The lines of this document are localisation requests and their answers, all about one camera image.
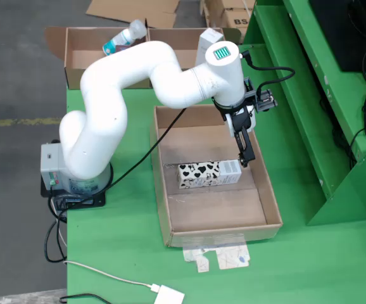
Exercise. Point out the white adapter block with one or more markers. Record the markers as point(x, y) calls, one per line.
point(168, 296)

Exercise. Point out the opened flat cardboard box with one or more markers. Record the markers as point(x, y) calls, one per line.
point(132, 9)

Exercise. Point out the flattened printed carton piece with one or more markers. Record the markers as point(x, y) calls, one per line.
point(230, 256)

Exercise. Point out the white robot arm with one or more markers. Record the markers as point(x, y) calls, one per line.
point(91, 126)

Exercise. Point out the white bottle teal label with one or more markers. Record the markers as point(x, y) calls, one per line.
point(126, 36)

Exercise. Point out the BS printed cardboard box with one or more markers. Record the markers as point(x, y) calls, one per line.
point(235, 19)

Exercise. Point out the cow print white carton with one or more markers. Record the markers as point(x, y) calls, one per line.
point(199, 175)

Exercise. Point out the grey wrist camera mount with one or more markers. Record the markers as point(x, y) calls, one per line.
point(265, 101)

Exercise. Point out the cardboard box with round flap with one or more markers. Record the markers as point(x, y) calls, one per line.
point(75, 41)

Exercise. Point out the green metal shelf frame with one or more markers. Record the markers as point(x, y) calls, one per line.
point(297, 95)

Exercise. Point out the black monitor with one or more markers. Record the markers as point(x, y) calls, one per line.
point(344, 31)

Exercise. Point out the large shallow cardboard tray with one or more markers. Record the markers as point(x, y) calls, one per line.
point(214, 209)

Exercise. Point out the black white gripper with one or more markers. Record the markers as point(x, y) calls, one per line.
point(240, 118)

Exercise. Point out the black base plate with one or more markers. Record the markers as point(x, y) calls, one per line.
point(97, 201)

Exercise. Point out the grey robot base box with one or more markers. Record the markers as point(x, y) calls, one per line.
point(51, 164)

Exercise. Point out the plain brown cardboard box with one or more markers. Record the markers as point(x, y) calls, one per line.
point(213, 14)

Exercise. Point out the tall white grey carton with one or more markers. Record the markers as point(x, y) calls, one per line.
point(211, 35)

